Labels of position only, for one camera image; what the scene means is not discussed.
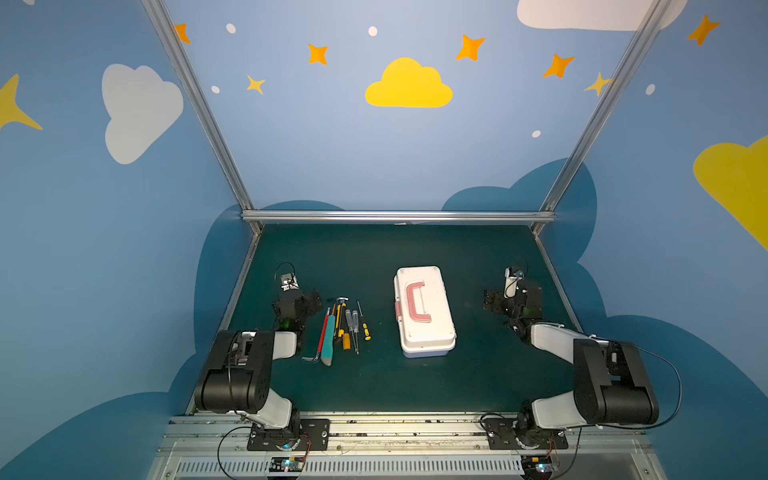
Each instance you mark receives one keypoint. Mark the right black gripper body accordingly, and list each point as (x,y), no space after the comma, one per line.
(498,301)

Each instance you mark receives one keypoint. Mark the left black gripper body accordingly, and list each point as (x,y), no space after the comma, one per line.
(306,303)

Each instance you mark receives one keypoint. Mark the clear handled screwdriver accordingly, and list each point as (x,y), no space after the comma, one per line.
(354,326)
(348,321)

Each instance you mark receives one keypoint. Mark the yellow black small screwdriver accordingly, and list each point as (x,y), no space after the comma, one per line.
(362,318)

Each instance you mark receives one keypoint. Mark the white blue tool box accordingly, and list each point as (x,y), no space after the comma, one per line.
(424,340)

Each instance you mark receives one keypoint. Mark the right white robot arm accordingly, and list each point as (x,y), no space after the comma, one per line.
(611,385)

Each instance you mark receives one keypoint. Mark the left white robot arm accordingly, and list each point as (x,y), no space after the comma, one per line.
(236,377)

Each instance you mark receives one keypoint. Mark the teal utility knife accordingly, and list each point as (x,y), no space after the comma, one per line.
(326,355)

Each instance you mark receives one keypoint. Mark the left controller board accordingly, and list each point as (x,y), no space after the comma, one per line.
(286,465)

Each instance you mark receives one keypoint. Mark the controller board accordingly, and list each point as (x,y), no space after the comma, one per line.
(536,468)
(286,465)

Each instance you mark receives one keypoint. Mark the right controller board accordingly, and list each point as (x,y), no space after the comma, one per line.
(536,468)

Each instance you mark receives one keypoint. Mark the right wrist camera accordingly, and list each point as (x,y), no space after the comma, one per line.
(512,277)

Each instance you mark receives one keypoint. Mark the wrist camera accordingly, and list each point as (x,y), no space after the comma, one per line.
(288,282)
(512,277)

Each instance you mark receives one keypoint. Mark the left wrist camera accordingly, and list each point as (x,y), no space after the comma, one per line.
(288,282)

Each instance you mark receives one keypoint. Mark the red handled hex key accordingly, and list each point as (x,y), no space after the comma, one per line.
(316,358)

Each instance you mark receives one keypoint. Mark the pink tool box handle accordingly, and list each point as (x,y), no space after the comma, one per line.
(413,292)

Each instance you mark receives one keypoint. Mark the back horizontal frame bar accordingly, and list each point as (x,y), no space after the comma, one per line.
(396,216)

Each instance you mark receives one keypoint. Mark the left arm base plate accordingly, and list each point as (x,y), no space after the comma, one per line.
(300,434)

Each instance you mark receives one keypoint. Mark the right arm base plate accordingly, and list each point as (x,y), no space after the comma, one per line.
(504,433)

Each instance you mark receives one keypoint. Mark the right frame post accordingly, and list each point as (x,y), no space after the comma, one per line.
(637,49)

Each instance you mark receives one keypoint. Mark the frame post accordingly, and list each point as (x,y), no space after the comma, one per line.
(637,49)
(161,20)

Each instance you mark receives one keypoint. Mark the aluminium front rail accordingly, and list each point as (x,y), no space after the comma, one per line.
(396,445)

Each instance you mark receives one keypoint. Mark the left frame post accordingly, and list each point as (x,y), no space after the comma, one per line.
(161,20)

